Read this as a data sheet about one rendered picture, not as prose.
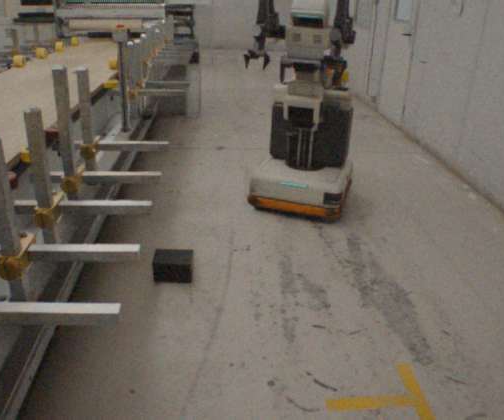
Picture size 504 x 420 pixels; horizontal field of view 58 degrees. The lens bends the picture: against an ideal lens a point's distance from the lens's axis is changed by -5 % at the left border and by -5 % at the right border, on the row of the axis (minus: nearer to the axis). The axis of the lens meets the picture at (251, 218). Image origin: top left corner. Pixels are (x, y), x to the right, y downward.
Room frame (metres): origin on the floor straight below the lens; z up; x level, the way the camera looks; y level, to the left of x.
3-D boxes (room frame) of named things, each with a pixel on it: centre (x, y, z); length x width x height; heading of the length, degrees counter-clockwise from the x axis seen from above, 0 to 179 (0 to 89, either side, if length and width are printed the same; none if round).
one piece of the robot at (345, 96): (3.24, -0.38, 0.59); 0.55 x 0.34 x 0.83; 73
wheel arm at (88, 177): (1.43, 0.52, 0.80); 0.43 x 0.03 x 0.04; 95
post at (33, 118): (1.13, 0.56, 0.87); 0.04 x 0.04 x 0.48; 5
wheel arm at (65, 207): (1.18, 0.50, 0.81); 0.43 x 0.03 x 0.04; 95
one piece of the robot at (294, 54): (2.87, -0.27, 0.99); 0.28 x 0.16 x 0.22; 73
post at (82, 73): (1.63, 0.61, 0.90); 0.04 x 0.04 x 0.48; 5
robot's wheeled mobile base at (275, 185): (3.15, -0.36, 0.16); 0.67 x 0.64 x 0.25; 163
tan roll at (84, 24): (5.42, 1.49, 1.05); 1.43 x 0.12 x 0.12; 95
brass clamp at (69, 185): (1.40, 0.59, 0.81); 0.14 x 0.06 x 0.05; 5
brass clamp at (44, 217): (1.15, 0.57, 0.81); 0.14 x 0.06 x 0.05; 5
